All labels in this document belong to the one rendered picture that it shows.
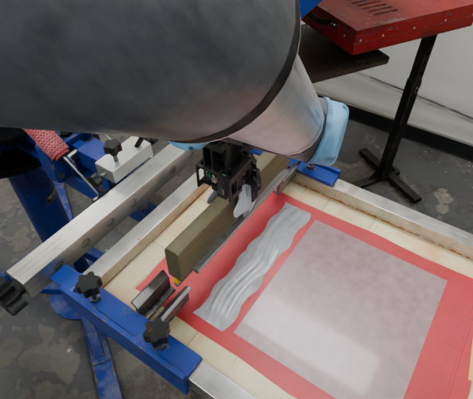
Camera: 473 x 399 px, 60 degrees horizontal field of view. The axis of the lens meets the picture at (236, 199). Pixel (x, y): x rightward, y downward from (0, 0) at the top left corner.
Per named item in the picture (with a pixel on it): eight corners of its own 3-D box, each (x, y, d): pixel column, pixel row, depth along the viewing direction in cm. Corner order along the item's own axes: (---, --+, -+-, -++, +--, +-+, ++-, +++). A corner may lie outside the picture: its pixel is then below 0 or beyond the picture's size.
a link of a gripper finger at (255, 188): (237, 198, 77) (231, 160, 72) (243, 192, 78) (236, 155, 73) (259, 205, 75) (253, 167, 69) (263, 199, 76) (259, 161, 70)
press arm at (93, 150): (148, 177, 101) (145, 162, 97) (130, 191, 97) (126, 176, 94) (99, 153, 108) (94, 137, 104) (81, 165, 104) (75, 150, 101)
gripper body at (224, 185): (196, 188, 72) (191, 132, 64) (224, 162, 77) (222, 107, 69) (232, 206, 69) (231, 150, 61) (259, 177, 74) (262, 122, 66)
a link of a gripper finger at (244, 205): (229, 230, 78) (221, 193, 72) (246, 211, 81) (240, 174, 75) (243, 236, 76) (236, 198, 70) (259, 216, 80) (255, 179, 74)
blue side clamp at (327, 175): (336, 190, 105) (341, 169, 100) (327, 202, 102) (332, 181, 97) (239, 149, 117) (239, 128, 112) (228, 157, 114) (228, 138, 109)
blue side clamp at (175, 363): (204, 371, 73) (202, 354, 68) (187, 396, 70) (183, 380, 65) (88, 289, 85) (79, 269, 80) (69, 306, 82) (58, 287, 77)
